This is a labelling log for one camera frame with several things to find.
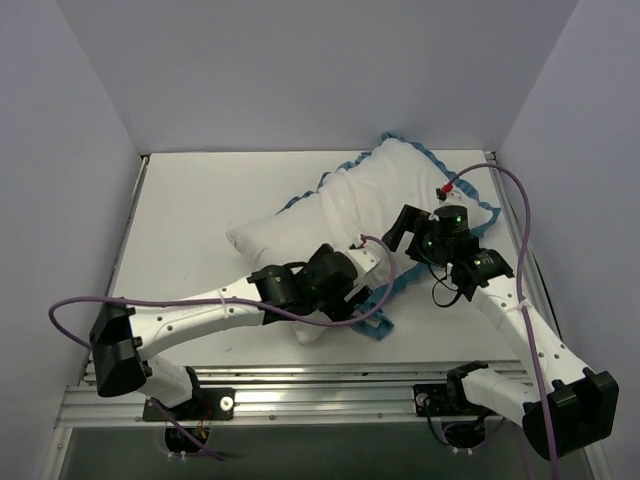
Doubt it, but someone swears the blue houndstooth pillow with pillowcase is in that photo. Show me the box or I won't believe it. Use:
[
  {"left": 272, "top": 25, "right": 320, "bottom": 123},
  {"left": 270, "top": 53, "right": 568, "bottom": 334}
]
[{"left": 276, "top": 134, "right": 501, "bottom": 341}]

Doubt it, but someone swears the white pillow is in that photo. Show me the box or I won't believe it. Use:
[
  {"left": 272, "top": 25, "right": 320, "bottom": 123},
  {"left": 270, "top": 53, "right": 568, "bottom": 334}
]
[{"left": 225, "top": 199, "right": 381, "bottom": 346}]

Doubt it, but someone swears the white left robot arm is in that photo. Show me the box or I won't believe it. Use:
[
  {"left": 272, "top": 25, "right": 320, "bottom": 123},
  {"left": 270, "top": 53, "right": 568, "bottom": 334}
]
[{"left": 89, "top": 244, "right": 380, "bottom": 419}]

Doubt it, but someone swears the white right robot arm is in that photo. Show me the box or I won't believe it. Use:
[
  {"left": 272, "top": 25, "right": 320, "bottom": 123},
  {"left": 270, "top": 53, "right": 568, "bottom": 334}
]
[{"left": 383, "top": 205, "right": 619, "bottom": 459}]

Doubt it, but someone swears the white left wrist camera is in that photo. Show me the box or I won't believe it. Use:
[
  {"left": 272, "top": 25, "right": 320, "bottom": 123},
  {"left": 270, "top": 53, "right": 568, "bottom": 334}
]
[{"left": 346, "top": 236, "right": 382, "bottom": 276}]

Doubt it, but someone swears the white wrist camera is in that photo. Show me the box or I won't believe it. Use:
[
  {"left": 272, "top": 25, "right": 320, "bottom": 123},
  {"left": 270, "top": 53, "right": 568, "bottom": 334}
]
[
  {"left": 346, "top": 236, "right": 382, "bottom": 276},
  {"left": 433, "top": 183, "right": 464, "bottom": 218}
]

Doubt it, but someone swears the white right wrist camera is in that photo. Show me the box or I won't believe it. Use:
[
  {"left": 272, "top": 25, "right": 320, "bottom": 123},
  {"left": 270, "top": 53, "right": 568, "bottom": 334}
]
[{"left": 433, "top": 183, "right": 464, "bottom": 218}]

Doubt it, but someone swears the aluminium right side rail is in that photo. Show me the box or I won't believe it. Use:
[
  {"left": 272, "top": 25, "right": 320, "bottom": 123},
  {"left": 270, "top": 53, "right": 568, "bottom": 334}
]
[{"left": 482, "top": 149, "right": 574, "bottom": 376}]

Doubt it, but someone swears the aluminium rail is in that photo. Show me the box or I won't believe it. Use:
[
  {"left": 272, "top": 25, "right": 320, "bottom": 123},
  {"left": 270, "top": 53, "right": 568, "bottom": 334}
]
[
  {"left": 482, "top": 149, "right": 574, "bottom": 376},
  {"left": 79, "top": 154, "right": 151, "bottom": 385}
]

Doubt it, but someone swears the aluminium front rail frame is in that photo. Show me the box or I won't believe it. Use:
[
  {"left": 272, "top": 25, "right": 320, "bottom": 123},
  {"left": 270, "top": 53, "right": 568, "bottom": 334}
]
[{"left": 54, "top": 362, "right": 599, "bottom": 427}]

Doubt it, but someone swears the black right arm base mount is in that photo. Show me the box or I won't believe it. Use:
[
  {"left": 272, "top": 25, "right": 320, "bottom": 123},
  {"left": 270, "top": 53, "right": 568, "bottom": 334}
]
[{"left": 412, "top": 383, "right": 496, "bottom": 418}]

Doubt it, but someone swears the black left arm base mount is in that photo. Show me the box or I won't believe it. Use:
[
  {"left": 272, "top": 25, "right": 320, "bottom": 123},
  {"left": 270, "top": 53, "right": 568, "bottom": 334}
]
[{"left": 137, "top": 387, "right": 236, "bottom": 422}]

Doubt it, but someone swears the aluminium left side rail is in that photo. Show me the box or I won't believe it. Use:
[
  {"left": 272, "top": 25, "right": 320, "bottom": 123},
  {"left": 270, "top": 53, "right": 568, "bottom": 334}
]
[{"left": 79, "top": 154, "right": 151, "bottom": 385}]

